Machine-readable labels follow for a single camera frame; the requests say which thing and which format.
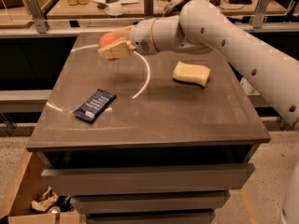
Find grey power strip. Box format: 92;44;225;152
164;0;189;15

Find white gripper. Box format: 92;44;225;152
98;19;156;60

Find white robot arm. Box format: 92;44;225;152
99;0;299;127

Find metal bracket left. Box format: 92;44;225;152
25;0;49;34

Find cardboard box with trash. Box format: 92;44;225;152
0;149;86;224

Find orange fruit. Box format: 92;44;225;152
98;32;121;49

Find blue rxbar blueberry wrapper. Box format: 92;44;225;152
73;89;116;123

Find metal bracket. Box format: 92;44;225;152
25;0;49;34
144;0;153;19
250;0;270;29

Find metal bracket middle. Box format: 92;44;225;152
144;0;153;19

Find grey drawer cabinet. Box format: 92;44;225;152
27;33;270;224

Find metal bracket right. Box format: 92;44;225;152
250;0;270;29

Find white bowl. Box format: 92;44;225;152
105;4;125;17

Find yellow sponge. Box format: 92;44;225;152
173;62;210;87

